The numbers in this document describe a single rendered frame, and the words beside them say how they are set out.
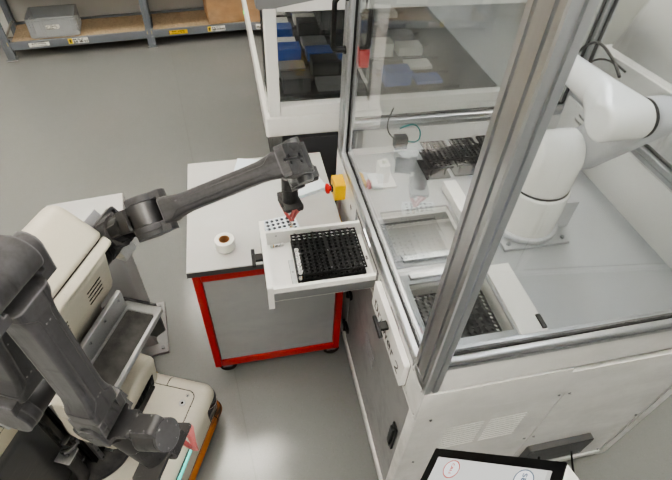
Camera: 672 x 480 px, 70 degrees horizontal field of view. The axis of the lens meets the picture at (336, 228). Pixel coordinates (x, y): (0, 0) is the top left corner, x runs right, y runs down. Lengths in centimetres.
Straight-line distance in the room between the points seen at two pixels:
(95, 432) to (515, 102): 84
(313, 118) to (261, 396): 126
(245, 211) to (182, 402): 76
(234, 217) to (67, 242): 92
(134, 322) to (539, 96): 102
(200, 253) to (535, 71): 137
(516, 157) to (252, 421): 178
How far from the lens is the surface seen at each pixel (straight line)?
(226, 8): 510
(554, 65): 66
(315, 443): 219
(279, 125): 218
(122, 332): 128
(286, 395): 228
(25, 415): 99
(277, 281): 156
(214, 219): 189
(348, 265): 152
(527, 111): 68
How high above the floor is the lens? 205
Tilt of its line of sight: 45 degrees down
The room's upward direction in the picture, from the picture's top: 3 degrees clockwise
